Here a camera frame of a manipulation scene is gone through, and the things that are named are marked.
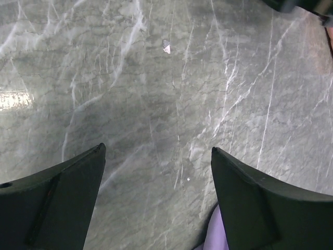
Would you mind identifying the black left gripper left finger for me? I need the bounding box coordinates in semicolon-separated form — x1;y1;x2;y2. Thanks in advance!
1;143;106;249

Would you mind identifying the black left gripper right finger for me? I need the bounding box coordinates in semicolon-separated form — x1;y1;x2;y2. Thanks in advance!
211;147;332;249

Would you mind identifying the purple t shirt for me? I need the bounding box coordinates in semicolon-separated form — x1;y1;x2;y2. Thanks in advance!
202;205;229;250

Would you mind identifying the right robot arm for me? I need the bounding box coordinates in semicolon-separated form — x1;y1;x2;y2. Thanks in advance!
262;0;332;27

